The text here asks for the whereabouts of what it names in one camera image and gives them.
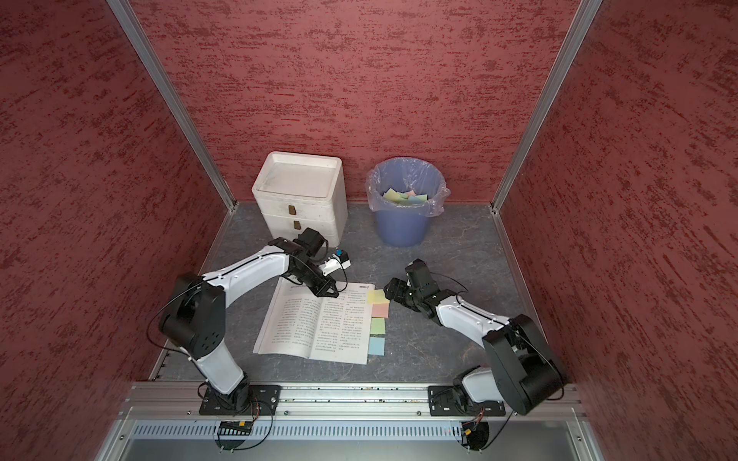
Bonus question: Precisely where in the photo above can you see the yellow sticky note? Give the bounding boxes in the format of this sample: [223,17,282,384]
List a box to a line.
[367,289,389,305]

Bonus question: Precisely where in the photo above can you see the pink sticky note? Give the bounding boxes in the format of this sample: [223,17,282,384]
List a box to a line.
[371,303,389,319]

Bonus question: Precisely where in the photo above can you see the illustrated book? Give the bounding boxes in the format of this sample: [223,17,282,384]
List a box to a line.
[254,279,374,365]

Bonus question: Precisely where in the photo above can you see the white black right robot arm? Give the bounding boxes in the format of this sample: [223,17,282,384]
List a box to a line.
[384,259,569,415]

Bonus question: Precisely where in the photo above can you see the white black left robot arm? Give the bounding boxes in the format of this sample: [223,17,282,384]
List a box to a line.
[158,228,351,416]

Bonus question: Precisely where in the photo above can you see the green sticky note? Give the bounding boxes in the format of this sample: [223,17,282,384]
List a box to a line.
[370,317,386,336]

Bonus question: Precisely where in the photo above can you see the discarded sticky notes in bin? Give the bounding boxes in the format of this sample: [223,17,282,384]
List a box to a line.
[382,188,428,206]

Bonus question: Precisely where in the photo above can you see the white three-drawer storage box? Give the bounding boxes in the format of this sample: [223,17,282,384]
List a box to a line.
[252,152,348,248]

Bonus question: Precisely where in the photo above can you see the blue plastic trash bin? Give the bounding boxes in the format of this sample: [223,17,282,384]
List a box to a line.
[371,158,445,249]

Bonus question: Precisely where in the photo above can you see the clear plastic bin liner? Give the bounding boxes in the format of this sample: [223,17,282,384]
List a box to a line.
[365,157,451,218]

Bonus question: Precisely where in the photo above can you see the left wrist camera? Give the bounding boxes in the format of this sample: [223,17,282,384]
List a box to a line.
[319,249,351,276]

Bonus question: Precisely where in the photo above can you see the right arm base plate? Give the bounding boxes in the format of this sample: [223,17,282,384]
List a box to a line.
[427,385,507,417]

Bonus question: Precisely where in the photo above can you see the right base cable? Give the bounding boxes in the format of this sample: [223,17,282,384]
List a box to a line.
[457,402,523,453]

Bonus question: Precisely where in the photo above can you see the base cable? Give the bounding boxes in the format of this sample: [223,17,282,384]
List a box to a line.
[457,402,523,453]
[211,396,278,453]

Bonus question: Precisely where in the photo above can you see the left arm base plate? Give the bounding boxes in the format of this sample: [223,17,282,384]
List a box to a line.
[198,383,283,417]

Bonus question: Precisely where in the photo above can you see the left base cable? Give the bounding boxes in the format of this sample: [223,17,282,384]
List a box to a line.
[211,396,278,453]

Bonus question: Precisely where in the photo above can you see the aluminium front rail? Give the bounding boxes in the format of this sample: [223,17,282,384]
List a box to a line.
[117,379,589,422]

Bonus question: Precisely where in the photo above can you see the left aluminium corner post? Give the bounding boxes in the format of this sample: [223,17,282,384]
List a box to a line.
[107,0,238,212]

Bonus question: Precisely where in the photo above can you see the aluminium corner post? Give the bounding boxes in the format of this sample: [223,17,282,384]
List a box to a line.
[491,0,603,214]
[107,0,238,212]

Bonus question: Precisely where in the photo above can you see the right aluminium corner post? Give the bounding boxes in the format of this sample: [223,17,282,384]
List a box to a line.
[491,0,603,214]

